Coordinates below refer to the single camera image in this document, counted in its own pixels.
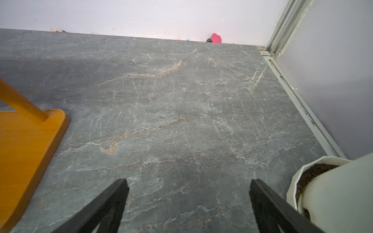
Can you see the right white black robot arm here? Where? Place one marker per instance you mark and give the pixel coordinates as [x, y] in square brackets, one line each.
[329, 195]

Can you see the small pink object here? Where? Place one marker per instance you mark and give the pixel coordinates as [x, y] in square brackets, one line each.
[215, 38]

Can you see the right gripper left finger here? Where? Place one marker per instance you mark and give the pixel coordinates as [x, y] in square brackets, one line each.
[102, 214]

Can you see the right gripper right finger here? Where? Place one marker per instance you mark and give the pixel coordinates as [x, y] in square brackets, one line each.
[273, 214]

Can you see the orange two-tier wooden shelf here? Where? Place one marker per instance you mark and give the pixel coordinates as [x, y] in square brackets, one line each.
[29, 139]

